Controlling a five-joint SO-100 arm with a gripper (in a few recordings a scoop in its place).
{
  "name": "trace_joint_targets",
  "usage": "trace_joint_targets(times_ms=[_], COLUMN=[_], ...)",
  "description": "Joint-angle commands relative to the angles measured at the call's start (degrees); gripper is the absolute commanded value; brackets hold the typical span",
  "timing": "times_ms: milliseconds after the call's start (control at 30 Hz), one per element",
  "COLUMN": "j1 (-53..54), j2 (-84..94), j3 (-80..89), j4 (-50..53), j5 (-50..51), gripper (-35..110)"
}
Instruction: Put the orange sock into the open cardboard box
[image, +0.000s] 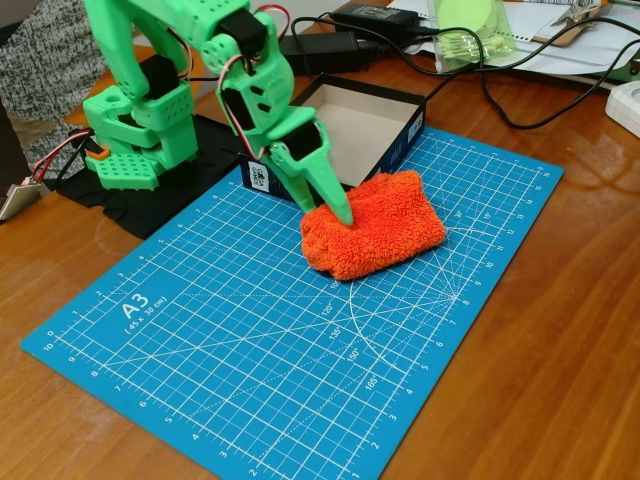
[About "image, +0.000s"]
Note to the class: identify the black power adapter blue light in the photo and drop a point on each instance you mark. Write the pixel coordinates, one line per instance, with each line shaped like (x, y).
(325, 50)

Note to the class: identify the blue A3 cutting mat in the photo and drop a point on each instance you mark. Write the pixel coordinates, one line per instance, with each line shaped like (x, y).
(260, 340)

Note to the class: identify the white device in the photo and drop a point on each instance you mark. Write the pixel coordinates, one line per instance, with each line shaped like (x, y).
(625, 107)

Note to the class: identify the white paper sheets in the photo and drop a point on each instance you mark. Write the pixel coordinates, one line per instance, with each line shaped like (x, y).
(565, 55)

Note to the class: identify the motor controller board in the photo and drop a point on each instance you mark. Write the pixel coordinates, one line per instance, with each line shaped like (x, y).
(17, 200)

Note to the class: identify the black power adapter brick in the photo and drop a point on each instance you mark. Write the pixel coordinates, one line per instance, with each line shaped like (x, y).
(375, 15)

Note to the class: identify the dark blue cardboard box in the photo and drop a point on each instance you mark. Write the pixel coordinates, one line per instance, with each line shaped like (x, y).
(365, 135)

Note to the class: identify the green 3D-printed robot arm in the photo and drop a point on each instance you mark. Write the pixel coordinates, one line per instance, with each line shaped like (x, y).
(165, 115)

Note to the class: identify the grey mottled fabric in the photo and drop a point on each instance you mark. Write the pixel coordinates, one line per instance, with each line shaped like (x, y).
(30, 75)

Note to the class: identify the black cloth under robot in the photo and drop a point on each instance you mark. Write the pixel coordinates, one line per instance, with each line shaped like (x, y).
(150, 210)

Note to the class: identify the clear bag with green items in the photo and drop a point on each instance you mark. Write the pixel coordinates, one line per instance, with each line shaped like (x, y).
(472, 35)

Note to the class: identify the brown clipboard with metal clip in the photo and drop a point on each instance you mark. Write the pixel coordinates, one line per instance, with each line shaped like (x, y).
(575, 17)

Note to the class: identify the orange fluffy sock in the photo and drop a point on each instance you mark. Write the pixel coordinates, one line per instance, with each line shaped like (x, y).
(380, 235)

